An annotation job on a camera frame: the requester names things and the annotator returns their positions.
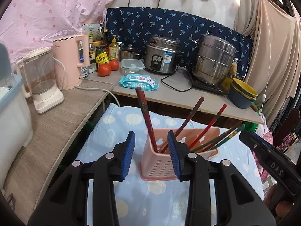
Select dark maroon chopstick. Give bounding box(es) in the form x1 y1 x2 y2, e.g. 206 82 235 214
159 96 204 153

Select white glass blender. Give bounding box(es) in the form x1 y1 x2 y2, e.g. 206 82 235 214
16 47 64 114

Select white cord with switch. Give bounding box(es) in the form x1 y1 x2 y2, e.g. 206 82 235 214
257 0 271 113

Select small lidded steel pot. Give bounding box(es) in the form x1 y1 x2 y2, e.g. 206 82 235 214
119 44 140 61

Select bright red chopstick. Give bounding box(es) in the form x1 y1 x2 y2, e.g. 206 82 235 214
136 87 158 153

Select person's right hand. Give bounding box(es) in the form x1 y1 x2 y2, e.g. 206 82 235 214
263 184 293 218

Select loofah sponge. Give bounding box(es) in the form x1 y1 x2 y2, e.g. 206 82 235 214
229 62 238 75

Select red tomato back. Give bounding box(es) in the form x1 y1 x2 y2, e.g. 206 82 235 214
109 59 119 71

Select black induction cooktop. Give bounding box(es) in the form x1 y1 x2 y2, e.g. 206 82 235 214
187 66 230 96

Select stacked yellow blue bowls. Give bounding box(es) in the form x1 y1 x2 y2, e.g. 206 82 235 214
228 78 258 109

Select pink floral cloth pile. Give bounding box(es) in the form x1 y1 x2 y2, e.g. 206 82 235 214
252 112 273 183

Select beige hanging curtain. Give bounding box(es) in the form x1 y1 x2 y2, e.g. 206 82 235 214
234 0 300 125

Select clear food container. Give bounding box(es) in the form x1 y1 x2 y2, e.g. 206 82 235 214
120 59 145 76

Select stainless steel rice cooker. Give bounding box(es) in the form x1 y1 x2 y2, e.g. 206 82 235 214
144 35 181 75

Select pink perforated utensil basket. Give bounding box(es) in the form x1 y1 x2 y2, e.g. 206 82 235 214
140 127 220 181

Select yellow snack packet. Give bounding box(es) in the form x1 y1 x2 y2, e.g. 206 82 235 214
95 52 109 65

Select black power cable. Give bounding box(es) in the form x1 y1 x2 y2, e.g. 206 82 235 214
161 66 193 93

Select pink patterned curtain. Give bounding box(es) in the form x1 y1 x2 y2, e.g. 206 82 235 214
1 0 114 63

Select yellow oil bottle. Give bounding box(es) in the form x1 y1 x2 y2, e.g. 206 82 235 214
108 35 119 61

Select dark brown-red chopstick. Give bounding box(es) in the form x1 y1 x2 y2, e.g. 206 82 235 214
192 121 242 152

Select navy floral cloth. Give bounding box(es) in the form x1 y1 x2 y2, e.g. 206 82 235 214
106 7 253 79

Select white green box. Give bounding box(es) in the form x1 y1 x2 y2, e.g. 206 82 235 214
82 24 103 41

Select red tomato front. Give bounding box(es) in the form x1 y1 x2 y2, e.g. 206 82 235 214
98 63 112 77

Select red tomato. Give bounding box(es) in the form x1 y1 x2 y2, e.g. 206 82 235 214
98 63 112 77
109 59 119 71

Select pink electric kettle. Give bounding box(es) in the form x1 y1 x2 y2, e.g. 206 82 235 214
52 34 90 90

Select light blue patterned tablecloth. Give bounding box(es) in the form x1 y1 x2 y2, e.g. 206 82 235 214
76 103 264 225

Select stacked stainless steamer pot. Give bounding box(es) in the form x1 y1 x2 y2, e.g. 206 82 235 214
191 35 236 86

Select blue wet wipes pack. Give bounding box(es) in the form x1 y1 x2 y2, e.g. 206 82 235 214
119 73 159 91

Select white blue storage bin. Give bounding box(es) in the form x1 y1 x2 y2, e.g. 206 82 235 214
0 42 33 190

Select green chopstick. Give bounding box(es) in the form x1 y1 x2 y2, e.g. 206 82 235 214
204 124 245 151

